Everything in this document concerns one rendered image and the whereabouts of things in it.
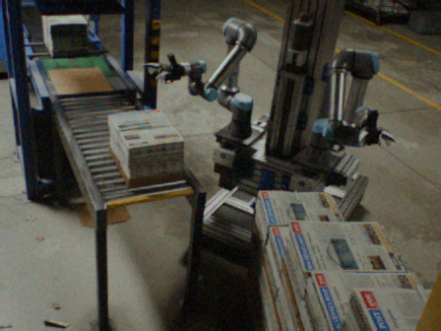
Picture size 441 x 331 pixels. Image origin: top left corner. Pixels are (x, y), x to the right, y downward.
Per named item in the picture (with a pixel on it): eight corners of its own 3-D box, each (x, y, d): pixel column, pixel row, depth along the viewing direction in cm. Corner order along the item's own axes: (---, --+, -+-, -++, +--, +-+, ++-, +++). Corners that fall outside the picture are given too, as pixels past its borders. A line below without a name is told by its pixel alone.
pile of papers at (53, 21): (89, 55, 412) (89, 22, 399) (50, 57, 400) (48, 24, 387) (80, 40, 441) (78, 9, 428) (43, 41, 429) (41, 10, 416)
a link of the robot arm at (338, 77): (332, 42, 262) (326, 135, 252) (353, 44, 262) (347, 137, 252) (327, 51, 274) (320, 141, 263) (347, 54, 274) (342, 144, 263)
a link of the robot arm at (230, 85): (227, 114, 311) (237, 24, 283) (213, 105, 321) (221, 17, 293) (243, 111, 317) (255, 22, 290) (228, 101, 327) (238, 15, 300)
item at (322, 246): (378, 224, 203) (378, 222, 203) (406, 274, 179) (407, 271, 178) (286, 222, 199) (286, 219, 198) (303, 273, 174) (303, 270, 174)
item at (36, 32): (111, 66, 422) (111, 54, 417) (29, 71, 397) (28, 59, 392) (74, 15, 540) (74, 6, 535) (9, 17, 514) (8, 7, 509)
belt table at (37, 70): (137, 101, 368) (137, 88, 363) (41, 109, 342) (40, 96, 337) (112, 67, 421) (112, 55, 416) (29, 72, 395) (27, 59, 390)
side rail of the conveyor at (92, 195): (107, 229, 245) (106, 208, 239) (95, 231, 242) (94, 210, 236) (57, 111, 347) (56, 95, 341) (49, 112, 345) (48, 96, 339)
